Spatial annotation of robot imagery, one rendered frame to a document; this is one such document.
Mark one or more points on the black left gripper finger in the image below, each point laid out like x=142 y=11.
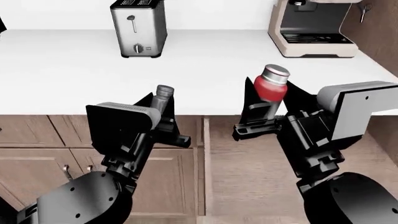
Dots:
x=171 y=112
x=146 y=100

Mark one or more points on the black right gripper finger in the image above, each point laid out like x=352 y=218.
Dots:
x=248 y=98
x=300 y=100

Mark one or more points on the red shaker with metal cap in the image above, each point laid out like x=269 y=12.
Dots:
x=270 y=87

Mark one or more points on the grey metal shaker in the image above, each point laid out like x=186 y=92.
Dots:
x=161 y=98

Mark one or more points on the wooden cabinet door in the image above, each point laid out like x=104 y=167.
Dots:
x=34 y=168
x=168 y=179

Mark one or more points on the wide wooden drawer front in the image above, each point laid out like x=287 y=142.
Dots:
x=74 y=126

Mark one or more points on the tall wooden cabinet panel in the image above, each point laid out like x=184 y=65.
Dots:
x=376 y=39

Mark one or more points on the narrow wooden drawer front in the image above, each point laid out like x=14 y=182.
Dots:
x=28 y=130

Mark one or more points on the beige espresso coffee machine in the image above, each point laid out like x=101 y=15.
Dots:
x=311 y=30

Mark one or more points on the stainless steel toaster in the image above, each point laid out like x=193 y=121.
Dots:
x=140 y=28

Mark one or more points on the grey hanging kitchen utensil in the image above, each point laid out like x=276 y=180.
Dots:
x=363 y=10

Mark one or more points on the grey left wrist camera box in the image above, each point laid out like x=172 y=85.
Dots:
x=124 y=116

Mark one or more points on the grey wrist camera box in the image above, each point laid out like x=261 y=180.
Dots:
x=354 y=109
x=124 y=116

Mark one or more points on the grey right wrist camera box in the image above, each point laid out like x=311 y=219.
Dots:
x=354 y=109

